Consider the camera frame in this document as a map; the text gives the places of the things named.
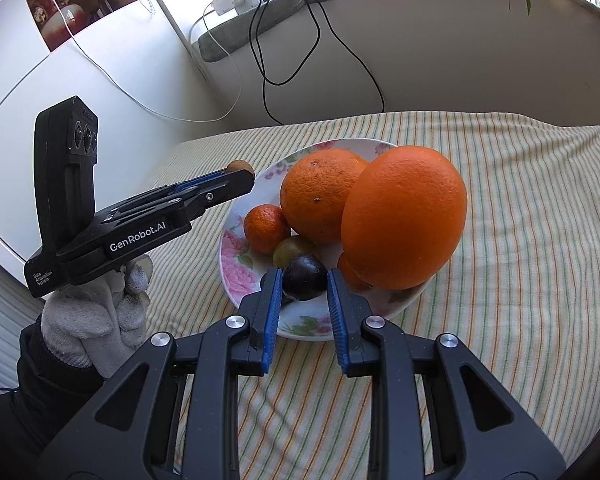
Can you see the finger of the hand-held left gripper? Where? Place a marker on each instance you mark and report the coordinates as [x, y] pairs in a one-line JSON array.
[[200, 183], [225, 190]]

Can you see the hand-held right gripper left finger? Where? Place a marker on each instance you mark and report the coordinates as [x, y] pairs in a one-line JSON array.
[[269, 320]]

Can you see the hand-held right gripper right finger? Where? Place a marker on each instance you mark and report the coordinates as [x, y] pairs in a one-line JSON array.
[[341, 320]]

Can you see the round brown fruit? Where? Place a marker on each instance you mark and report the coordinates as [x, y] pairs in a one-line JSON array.
[[240, 165]]

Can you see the small tangerine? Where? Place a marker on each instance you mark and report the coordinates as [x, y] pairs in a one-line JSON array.
[[350, 272], [266, 228]]

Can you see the dark purple plum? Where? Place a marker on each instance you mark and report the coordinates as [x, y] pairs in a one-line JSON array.
[[304, 276]]

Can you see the floral white plate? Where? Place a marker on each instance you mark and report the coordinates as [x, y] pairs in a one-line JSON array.
[[240, 270]]

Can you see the green round fruit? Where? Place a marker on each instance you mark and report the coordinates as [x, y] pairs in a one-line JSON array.
[[291, 250]]

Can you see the large orange with stem mark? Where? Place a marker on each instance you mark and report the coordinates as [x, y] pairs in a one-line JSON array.
[[315, 195]]

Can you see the large smooth orange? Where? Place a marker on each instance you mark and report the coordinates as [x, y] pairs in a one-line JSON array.
[[405, 215]]

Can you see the person's left forearm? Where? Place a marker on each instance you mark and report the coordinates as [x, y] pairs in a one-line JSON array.
[[50, 395]]

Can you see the person's left hand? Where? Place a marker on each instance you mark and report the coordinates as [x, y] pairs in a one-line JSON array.
[[85, 320]]

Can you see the white cabinet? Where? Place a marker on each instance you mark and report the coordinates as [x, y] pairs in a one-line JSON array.
[[105, 125]]

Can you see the striped cloth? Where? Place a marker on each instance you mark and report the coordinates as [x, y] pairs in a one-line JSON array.
[[505, 260]]

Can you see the white power strip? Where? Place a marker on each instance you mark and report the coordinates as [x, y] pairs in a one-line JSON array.
[[232, 2]]

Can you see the red white ceramic jar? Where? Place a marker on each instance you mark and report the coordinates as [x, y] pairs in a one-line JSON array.
[[62, 15]]

